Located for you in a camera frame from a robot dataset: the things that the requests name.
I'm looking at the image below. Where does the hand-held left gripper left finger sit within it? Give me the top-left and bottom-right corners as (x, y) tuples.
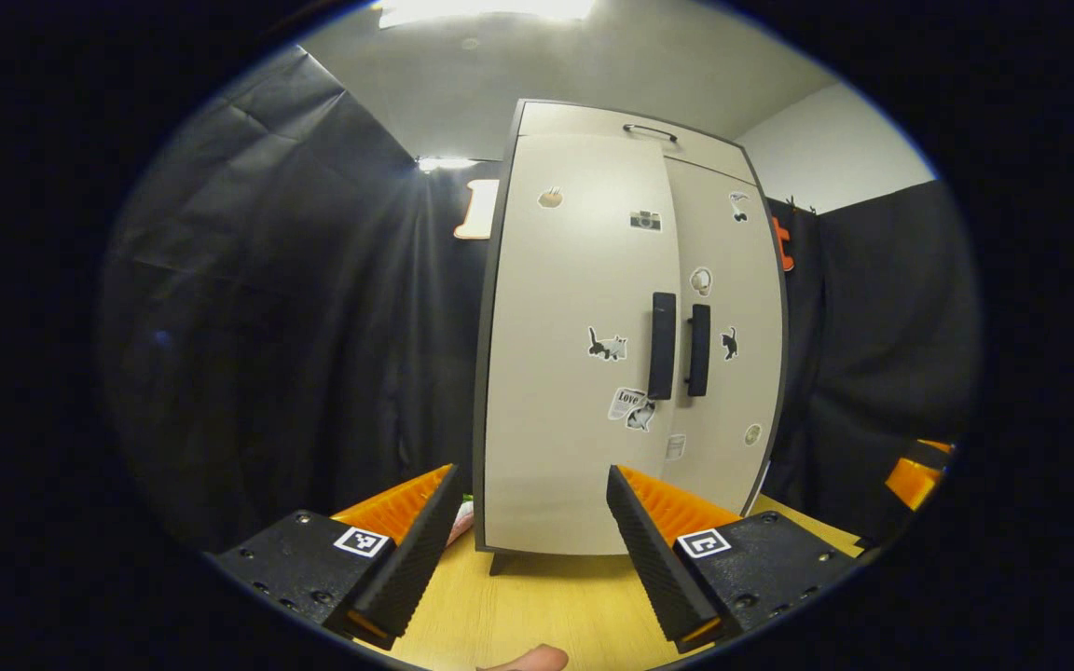
(206, 464), (464, 651)

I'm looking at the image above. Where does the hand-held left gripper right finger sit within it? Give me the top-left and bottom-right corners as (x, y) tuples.
(606, 465), (864, 653)

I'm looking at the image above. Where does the grey shoe cabinet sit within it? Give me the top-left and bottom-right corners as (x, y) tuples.
(472, 98), (790, 577)

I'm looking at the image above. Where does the light grey cabinet door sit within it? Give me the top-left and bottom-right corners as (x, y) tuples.
(484, 133), (682, 557)
(663, 157), (785, 518)

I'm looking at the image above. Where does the light grey cabinet drawer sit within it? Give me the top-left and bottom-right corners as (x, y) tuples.
(516, 101), (757, 185)

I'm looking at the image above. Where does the black backdrop cloth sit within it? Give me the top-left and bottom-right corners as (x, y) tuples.
(99, 42), (984, 551)

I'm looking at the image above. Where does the ceiling light panel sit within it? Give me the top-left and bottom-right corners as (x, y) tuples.
(379, 0), (594, 27)

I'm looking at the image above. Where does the black door handle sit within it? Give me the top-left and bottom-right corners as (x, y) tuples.
(647, 292), (678, 402)
(684, 304), (712, 398)

